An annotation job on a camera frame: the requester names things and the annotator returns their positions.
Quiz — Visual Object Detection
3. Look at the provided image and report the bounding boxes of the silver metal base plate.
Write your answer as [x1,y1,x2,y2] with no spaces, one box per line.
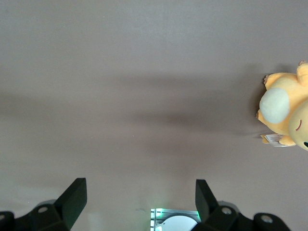
[150,208,202,231]

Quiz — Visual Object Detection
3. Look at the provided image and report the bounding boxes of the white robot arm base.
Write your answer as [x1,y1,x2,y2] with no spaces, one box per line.
[155,216,198,231]

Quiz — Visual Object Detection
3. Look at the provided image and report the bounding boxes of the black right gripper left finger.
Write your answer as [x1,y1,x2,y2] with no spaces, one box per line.
[0,178,88,231]

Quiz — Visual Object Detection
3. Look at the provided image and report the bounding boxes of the white paper toy tag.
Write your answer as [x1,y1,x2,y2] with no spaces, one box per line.
[260,133,288,147]

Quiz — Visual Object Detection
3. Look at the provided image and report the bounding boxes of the orange plush toy animal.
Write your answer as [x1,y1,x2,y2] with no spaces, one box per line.
[255,60,308,152]

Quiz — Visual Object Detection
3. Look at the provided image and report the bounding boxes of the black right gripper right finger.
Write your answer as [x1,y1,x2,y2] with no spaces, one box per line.
[192,179,292,231]

